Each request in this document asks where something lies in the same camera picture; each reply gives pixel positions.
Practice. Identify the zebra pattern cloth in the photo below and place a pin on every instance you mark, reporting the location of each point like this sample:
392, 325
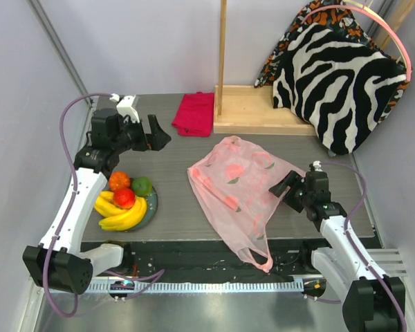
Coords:
343, 88

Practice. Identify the wooden stand with post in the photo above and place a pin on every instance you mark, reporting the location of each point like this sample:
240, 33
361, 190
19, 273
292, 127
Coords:
244, 109

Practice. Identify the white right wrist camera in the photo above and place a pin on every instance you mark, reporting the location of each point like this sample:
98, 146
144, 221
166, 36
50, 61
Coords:
315, 166

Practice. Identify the red apple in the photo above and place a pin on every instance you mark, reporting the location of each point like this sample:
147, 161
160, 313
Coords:
124, 198

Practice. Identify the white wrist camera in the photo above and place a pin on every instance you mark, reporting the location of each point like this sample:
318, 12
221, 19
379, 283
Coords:
126, 106
315, 166

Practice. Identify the dark green plate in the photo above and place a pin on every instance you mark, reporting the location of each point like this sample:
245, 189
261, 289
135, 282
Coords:
152, 206

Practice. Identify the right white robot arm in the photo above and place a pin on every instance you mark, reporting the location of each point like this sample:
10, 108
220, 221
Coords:
371, 299

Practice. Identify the orange floral cloth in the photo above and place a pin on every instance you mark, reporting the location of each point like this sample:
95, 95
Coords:
339, 16

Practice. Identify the red folded cloth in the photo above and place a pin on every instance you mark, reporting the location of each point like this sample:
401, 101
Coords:
195, 115

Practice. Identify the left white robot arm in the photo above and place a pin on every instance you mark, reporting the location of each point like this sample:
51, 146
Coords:
57, 261

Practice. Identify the green mango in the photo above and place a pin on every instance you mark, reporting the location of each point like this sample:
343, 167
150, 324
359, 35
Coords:
142, 186

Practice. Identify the white slotted cable duct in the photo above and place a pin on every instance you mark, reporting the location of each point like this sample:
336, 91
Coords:
118, 286

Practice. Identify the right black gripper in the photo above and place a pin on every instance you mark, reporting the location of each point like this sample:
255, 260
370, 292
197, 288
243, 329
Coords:
292, 190

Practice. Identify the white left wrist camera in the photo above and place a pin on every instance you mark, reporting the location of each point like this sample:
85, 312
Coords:
126, 106

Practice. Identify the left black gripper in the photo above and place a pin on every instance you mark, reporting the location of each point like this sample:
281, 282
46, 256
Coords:
156, 140

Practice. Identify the orange tangerine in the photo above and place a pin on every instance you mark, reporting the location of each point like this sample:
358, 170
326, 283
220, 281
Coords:
119, 180

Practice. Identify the yellow banana bunch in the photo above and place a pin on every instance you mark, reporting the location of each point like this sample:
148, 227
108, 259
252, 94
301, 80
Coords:
116, 218

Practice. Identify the pink plastic bag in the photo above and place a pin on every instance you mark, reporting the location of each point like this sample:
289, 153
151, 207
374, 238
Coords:
232, 186

